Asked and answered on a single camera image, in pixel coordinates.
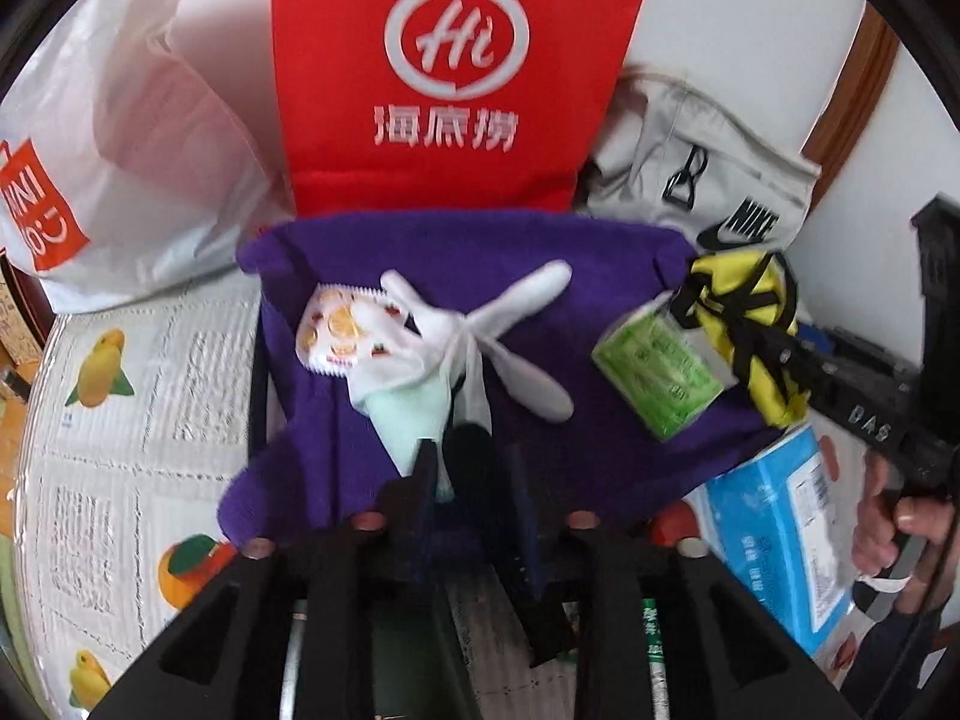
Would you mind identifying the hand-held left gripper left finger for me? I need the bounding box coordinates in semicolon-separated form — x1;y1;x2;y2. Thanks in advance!
97;439;451;720

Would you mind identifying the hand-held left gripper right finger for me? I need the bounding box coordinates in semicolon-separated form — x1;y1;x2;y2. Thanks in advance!
510;450;856;720

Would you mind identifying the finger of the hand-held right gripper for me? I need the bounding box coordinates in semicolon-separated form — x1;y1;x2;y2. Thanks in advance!
731;319;822;407

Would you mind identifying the black watch strap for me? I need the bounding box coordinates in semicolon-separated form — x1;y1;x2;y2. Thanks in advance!
442;424;578;668

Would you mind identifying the yellow mesh bag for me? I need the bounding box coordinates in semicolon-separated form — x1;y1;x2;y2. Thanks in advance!
675;251;807;428

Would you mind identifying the light green tissue packet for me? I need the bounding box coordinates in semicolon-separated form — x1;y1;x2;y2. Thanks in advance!
591;300;725;442

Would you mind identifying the dark green snack packet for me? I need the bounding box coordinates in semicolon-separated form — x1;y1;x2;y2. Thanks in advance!
637;596;672;720

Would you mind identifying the snack packet with coins print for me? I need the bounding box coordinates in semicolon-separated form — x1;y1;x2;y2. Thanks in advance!
296;283;410;377

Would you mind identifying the purple fabric storage tray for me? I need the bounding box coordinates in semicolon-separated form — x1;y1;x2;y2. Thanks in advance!
217;211;796;548

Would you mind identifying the person's right hand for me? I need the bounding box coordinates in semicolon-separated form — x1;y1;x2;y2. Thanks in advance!
853;454;960;616

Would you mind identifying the blue tissue pack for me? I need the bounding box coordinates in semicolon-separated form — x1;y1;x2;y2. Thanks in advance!
694;424;860;657

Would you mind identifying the grey waist bag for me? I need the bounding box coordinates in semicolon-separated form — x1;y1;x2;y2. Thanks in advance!
574;67;822;256

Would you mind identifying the red paper bag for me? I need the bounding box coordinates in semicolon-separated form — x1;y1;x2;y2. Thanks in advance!
271;0;661;218

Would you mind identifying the white plastic shopping bag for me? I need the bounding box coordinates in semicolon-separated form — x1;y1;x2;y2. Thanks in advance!
0;0;297;316

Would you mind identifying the wooden door frame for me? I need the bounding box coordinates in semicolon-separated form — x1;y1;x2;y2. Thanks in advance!
802;4;901;196

